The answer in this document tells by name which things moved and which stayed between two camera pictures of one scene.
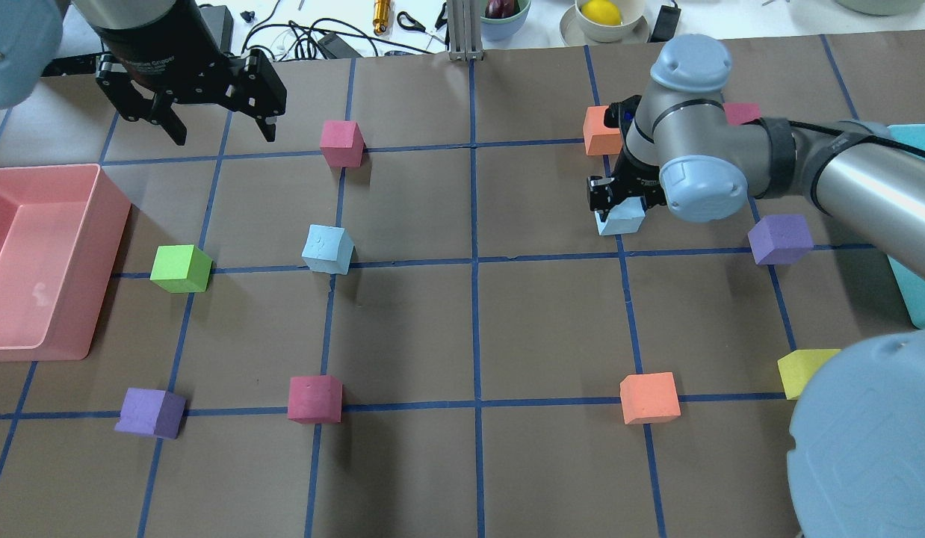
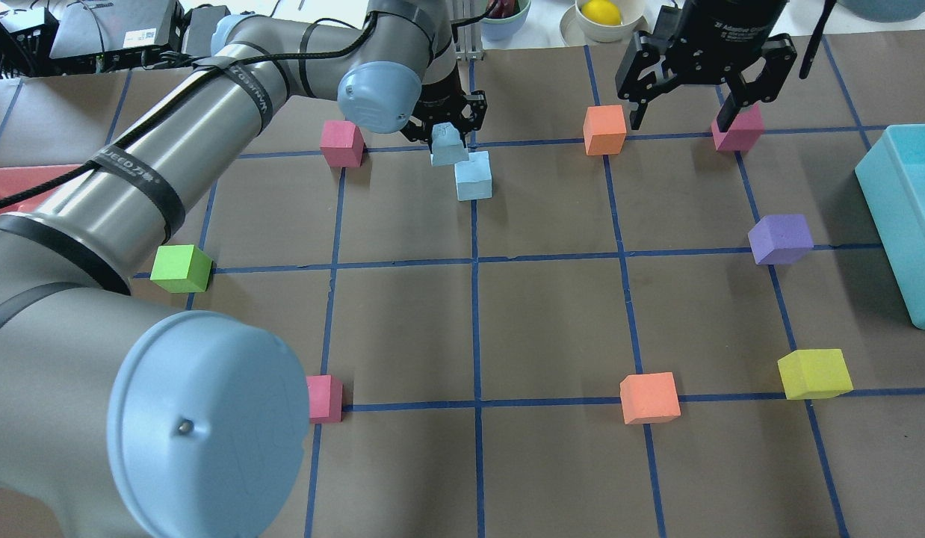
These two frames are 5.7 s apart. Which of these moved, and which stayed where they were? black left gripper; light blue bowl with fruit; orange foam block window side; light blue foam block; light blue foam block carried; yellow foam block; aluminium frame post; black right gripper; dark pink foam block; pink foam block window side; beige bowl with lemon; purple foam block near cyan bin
Moved: black left gripper; light blue foam block; light blue foam block carried; black right gripper
Stayed: aluminium frame post; dark pink foam block; beige bowl with lemon; orange foam block window side; yellow foam block; pink foam block window side; light blue bowl with fruit; purple foam block near cyan bin
